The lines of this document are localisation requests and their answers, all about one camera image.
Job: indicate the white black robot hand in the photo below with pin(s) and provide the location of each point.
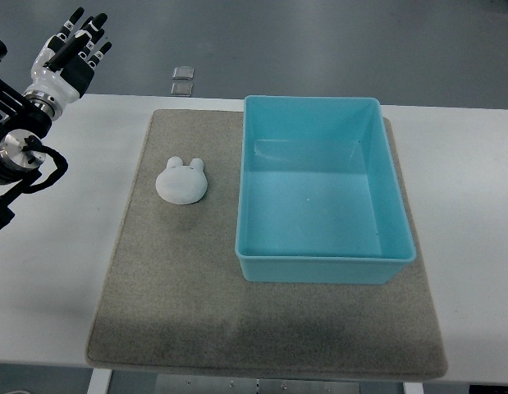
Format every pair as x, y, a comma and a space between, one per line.
66, 64

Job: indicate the white bunny toy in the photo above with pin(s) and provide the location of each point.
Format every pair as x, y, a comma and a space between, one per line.
182, 184

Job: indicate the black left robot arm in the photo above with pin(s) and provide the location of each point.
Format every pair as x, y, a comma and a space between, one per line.
26, 164

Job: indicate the blue plastic box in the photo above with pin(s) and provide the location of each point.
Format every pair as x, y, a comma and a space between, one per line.
320, 198

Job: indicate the grey felt mat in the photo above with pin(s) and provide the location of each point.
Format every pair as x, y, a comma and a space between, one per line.
175, 300

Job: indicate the white table leg left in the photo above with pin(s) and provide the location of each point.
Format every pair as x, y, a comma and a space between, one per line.
99, 382

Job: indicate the white table leg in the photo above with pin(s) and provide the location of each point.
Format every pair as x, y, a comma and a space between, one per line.
99, 382
413, 388

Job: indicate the metal table crossbar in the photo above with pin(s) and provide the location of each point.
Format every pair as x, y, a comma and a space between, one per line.
201, 384

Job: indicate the white table leg right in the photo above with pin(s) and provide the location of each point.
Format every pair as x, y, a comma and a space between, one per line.
413, 388

